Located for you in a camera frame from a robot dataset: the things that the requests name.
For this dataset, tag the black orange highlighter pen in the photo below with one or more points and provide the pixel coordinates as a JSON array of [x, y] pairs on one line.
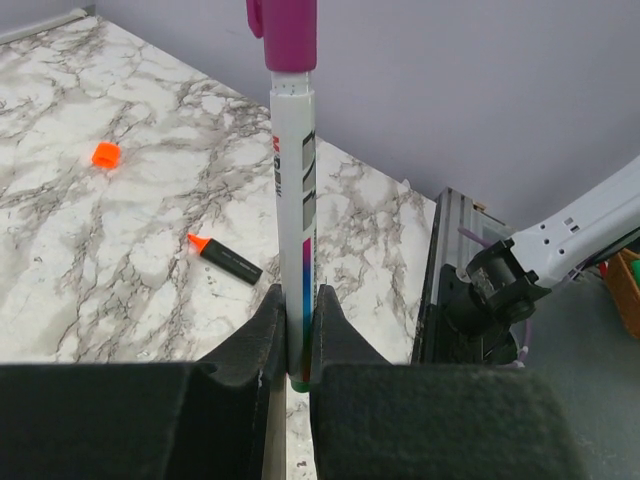
[[223, 257]]

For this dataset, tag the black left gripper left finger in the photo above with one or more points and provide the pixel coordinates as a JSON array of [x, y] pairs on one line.
[[219, 417]]

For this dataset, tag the orange highlighter cap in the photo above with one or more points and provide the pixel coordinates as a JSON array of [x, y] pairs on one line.
[[106, 155]]

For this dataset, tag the orange basket on floor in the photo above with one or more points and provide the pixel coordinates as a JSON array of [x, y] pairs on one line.
[[624, 289]]

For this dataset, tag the purple pen cap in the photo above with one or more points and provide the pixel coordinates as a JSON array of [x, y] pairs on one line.
[[288, 29]]

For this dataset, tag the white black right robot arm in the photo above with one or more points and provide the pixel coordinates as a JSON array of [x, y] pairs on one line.
[[507, 278]]

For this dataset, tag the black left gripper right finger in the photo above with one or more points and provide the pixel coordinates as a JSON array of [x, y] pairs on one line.
[[371, 419]]

